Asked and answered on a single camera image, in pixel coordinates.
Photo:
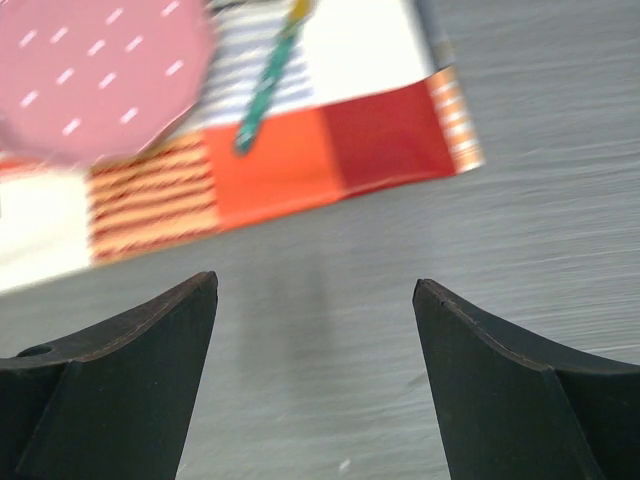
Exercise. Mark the colourful patchwork placemat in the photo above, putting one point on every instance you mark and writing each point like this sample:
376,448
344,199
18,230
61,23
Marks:
369,100

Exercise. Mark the pink dotted plate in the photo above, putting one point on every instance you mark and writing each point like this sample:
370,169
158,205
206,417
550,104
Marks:
90,81

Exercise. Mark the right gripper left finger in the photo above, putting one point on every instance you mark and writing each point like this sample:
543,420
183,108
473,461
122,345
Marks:
113,400

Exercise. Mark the knife with teal handle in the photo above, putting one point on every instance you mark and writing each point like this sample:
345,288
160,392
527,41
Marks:
271,75

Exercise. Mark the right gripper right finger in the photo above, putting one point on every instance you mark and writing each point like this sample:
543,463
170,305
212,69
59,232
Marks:
512,404

